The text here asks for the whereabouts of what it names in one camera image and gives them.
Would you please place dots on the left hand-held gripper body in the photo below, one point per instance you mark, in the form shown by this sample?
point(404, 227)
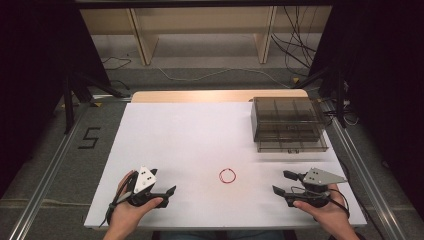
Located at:
point(144, 180)

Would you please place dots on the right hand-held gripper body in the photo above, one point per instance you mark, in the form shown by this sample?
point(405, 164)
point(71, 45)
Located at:
point(315, 190)

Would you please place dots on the clear smoky plastic drawer box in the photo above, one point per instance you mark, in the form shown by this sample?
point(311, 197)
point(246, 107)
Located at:
point(288, 123)

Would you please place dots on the red rubber band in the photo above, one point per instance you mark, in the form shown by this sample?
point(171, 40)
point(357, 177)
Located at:
point(227, 175)

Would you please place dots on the person's right hand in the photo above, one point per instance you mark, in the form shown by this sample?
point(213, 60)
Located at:
point(326, 215)

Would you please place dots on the person's left hand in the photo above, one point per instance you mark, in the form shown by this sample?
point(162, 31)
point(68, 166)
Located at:
point(128, 215)

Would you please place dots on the white table mat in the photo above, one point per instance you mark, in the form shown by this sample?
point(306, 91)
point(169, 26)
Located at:
point(200, 140)

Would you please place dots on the wooden table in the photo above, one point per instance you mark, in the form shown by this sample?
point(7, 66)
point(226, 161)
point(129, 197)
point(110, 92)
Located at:
point(200, 96)

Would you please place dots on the black tripod stand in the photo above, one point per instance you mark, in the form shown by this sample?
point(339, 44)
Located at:
point(78, 96)
point(333, 90)

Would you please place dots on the black curtain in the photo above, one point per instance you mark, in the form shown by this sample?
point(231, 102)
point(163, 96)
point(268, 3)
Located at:
point(36, 66)
point(386, 83)

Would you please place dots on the aluminium floor rail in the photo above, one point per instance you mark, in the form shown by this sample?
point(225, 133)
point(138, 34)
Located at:
point(50, 173)
point(363, 173)

